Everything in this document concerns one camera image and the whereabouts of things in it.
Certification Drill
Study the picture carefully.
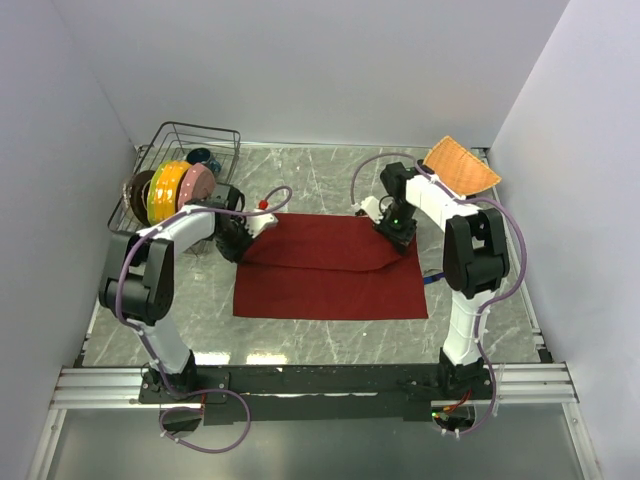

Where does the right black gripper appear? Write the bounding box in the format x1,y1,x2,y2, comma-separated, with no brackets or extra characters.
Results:
373,201,418,255

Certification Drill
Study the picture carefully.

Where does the blue handled knife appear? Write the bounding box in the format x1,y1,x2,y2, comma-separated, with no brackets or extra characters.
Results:
423,270,445,285

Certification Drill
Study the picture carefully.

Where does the dark red cloth napkin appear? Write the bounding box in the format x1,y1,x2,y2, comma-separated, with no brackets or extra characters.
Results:
233,213,428,321

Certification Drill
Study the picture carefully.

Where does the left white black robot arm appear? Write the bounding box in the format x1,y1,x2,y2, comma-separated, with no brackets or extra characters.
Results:
98,184,254,402

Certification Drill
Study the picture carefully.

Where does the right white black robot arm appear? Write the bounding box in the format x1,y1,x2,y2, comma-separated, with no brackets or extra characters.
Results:
364,162,510,399

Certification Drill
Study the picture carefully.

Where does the pink dotted plate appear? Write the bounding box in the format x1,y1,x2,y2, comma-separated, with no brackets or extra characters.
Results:
177,163,216,212

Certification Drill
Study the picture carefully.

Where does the yellow green plate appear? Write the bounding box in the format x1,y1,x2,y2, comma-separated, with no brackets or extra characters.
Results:
147,160,190,226

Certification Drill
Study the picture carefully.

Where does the orange woven fan basket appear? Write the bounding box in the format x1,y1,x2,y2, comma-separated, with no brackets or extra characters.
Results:
423,136,502,197

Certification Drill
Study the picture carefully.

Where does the dark teal mug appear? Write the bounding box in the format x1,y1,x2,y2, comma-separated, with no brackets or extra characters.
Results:
186,147,222,175

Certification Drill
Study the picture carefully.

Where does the dark brown plate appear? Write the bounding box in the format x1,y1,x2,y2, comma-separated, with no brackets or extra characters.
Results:
121,170,155,227

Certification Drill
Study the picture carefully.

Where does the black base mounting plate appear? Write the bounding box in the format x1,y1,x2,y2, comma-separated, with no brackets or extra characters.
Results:
138,364,493,426

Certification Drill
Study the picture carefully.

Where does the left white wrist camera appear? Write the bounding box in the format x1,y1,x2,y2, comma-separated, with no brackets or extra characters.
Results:
245,200,278,239

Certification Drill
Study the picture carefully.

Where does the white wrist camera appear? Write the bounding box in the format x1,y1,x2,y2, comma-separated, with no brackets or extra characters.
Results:
245,200,278,239
353,196,384,224

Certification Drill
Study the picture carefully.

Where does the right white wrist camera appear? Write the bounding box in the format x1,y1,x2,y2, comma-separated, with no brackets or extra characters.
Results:
353,196,384,224

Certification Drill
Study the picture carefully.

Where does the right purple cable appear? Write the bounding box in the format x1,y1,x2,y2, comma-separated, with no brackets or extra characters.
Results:
349,152,529,439

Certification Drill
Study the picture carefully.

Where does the purple cable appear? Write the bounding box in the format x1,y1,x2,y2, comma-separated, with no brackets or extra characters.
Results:
349,152,529,439
114,185,294,455

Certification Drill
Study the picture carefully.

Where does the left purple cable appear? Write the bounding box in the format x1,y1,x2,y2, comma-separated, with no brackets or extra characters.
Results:
114,185,294,455

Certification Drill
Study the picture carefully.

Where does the black wire dish rack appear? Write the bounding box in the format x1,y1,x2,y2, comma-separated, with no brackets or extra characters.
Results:
108,122,240,232

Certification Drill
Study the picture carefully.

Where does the aluminium extrusion rail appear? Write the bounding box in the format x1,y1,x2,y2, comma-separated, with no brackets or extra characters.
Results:
50,363,578,410

